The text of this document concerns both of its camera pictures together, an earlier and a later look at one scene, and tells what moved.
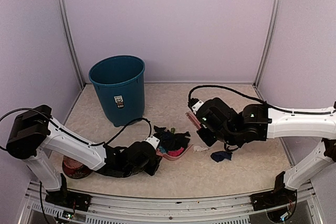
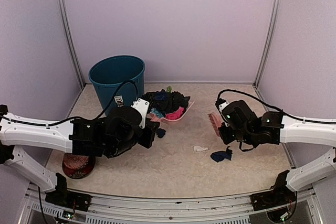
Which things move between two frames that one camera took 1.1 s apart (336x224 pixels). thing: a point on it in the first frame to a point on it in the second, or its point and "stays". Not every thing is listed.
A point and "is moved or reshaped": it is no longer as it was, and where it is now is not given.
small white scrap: [199, 148] stays
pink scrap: [176, 152] to [175, 115]
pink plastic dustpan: [174, 158] to [154, 117]
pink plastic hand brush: [194, 119] is moved or reshaped
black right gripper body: [210, 140] to [228, 138]
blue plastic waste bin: [119, 81] stays
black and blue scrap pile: [168, 141] to [161, 102]
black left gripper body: [150, 170] to [146, 141]
